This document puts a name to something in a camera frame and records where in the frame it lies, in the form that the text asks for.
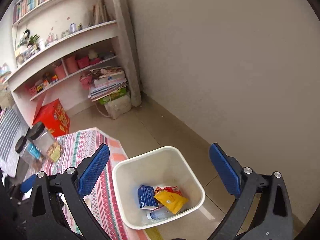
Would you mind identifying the white plastic trash bin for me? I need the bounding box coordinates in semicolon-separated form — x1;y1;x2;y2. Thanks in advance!
112;146;205;230

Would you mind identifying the clear jar with brown nuts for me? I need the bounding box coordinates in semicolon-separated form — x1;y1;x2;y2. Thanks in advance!
15;136;44;172

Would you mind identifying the clear jar with cashews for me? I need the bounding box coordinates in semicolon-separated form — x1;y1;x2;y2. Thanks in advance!
27;121;63;163

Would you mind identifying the patterned red green tablecloth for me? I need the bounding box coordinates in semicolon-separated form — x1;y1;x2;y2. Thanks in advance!
27;128;148;239

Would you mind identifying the grey sofa with striped cover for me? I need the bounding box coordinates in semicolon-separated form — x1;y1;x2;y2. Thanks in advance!
0;105;29;178

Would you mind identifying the red gift box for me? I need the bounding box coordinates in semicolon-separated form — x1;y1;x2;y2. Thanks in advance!
33;99;71;137

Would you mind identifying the yellow snack packet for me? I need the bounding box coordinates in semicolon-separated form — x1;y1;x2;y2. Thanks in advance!
154;190;189;215

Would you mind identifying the blue medicine box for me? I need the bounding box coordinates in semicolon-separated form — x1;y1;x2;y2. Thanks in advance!
137;185;159;210

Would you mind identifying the red white snack wrapper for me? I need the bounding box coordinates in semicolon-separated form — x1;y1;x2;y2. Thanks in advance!
154;186;182;196

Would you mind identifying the clear plastic bottle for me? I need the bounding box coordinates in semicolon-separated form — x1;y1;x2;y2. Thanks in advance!
146;206;174;220

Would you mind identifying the white bag on floor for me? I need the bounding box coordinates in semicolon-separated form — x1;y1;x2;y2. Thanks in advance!
104;95;132;120

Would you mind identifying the pink storage basket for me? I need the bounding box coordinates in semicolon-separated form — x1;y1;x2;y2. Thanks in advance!
80;75;92;90

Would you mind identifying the stack of books and papers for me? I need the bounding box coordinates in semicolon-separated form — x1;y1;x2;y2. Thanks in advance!
88;66;128;102

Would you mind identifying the white bookshelf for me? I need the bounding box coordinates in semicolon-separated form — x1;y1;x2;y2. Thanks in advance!
8;0;142;126

